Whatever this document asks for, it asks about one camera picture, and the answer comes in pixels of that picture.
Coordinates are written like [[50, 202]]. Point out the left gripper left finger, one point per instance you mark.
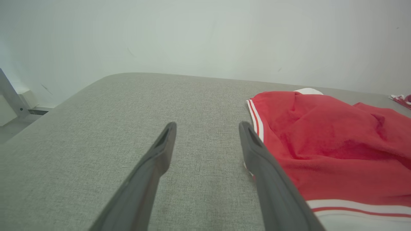
[[138, 195]]

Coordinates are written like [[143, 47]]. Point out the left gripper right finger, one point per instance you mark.
[[279, 199]]

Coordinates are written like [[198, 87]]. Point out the red Bulls basketball jersey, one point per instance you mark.
[[337, 144]]

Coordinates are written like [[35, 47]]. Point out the red basketball shorts white band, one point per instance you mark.
[[405, 100]]

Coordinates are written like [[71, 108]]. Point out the grey fabric sofa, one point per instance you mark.
[[112, 134]]

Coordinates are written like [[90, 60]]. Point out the black baseboard strip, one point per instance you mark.
[[38, 112]]

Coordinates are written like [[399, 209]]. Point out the grey metal stand leg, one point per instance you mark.
[[11, 94]]

